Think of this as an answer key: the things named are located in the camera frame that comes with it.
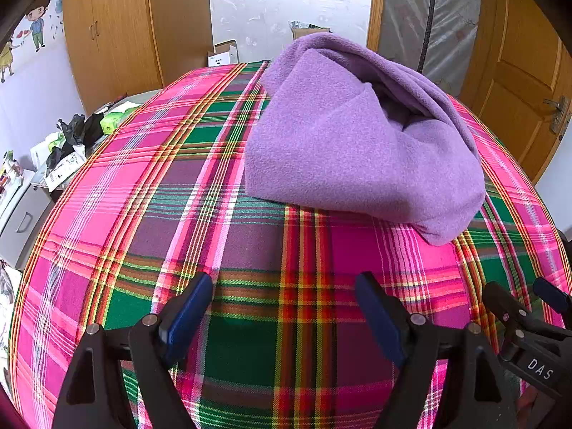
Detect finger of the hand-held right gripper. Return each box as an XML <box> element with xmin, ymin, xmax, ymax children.
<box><xmin>533</xmin><ymin>277</ymin><xmax>572</xmax><ymax>337</ymax></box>
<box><xmin>482</xmin><ymin>281</ymin><xmax>543</xmax><ymax>361</ymax></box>

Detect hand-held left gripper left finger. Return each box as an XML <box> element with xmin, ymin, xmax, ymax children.
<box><xmin>53</xmin><ymin>272</ymin><xmax>214</xmax><ymax>429</ymax></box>

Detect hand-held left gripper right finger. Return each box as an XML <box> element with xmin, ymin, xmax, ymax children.
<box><xmin>355</xmin><ymin>272</ymin><xmax>521</xmax><ymax>429</ymax></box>

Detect purple fleece cloth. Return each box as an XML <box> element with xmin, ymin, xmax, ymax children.
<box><xmin>243</xmin><ymin>32</ymin><xmax>487</xmax><ymax>246</ymax></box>

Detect pink green plaid sheet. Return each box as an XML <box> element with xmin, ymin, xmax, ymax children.
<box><xmin>9</xmin><ymin>60</ymin><xmax>572</xmax><ymax>429</ymax></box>

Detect white floral bedding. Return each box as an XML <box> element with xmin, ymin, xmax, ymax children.
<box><xmin>0</xmin><ymin>259</ymin><xmax>23</xmax><ymax>367</ymax></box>

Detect grey drawer cabinet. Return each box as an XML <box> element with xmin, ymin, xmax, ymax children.
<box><xmin>0</xmin><ymin>170</ymin><xmax>56</xmax><ymax>271</ymax></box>

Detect white printed paper label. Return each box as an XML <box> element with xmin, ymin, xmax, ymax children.
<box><xmin>45</xmin><ymin>145</ymin><xmax>88</xmax><ymax>188</ymax></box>

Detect cluttered folding side table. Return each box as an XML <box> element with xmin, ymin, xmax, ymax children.
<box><xmin>29</xmin><ymin>92</ymin><xmax>153</xmax><ymax>191</ymax></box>

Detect green tissue pack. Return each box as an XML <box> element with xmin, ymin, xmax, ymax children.
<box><xmin>102</xmin><ymin>107</ymin><xmax>137</xmax><ymax>135</ymax></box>

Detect black plastic bag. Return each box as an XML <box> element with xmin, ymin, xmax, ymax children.
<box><xmin>45</xmin><ymin>114</ymin><xmax>105</xmax><ymax>166</ymax></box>

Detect small bottles on cabinet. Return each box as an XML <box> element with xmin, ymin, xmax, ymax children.
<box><xmin>0</xmin><ymin>149</ymin><xmax>23</xmax><ymax>193</ymax></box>

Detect wooden door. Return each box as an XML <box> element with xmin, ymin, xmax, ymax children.
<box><xmin>460</xmin><ymin>0</ymin><xmax>572</xmax><ymax>184</ymax></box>

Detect white cardboard box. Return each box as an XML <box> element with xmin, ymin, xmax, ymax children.
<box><xmin>207</xmin><ymin>40</ymin><xmax>240</xmax><ymax>67</ymax></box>

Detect wooden wardrobe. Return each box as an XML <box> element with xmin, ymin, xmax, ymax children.
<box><xmin>61</xmin><ymin>0</ymin><xmax>215</xmax><ymax>114</ymax></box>

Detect brown cardboard box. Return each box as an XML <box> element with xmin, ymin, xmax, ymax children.
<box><xmin>290</xmin><ymin>21</ymin><xmax>332</xmax><ymax>43</ymax></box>

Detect clear plastic door curtain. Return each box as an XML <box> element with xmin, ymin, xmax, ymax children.
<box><xmin>378</xmin><ymin>0</ymin><xmax>483</xmax><ymax>94</ymax></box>

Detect metal door handle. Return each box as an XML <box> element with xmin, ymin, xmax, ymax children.
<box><xmin>543</xmin><ymin>97</ymin><xmax>572</xmax><ymax>134</ymax></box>

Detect wooden door frame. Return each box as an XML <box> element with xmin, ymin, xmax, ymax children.
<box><xmin>366</xmin><ymin>0</ymin><xmax>389</xmax><ymax>52</ymax></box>

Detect cartoon children wall sticker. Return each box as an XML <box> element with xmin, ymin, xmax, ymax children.
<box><xmin>0</xmin><ymin>0</ymin><xmax>63</xmax><ymax>83</ymax></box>

